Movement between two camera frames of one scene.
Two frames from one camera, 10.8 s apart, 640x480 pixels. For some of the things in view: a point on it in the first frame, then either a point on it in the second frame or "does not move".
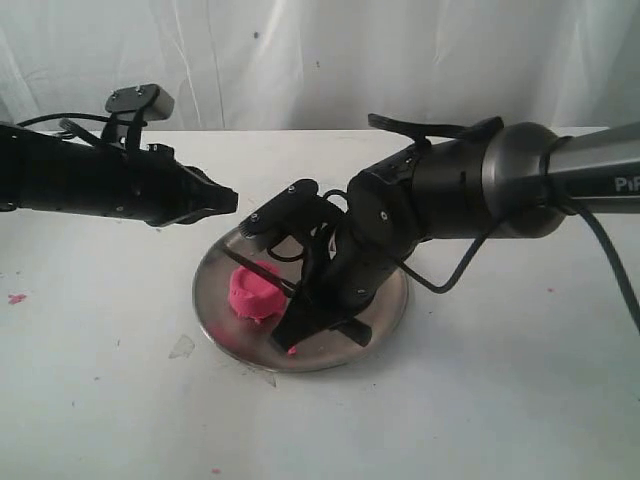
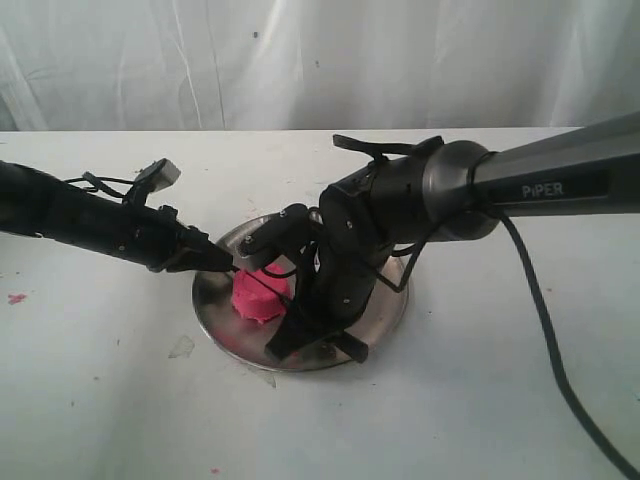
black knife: x=291 y=289 -> x=262 y=283
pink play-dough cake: x=255 y=296 does not move
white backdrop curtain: x=328 y=65 does not move
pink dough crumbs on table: x=16 y=298 does not move
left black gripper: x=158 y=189 -> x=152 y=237
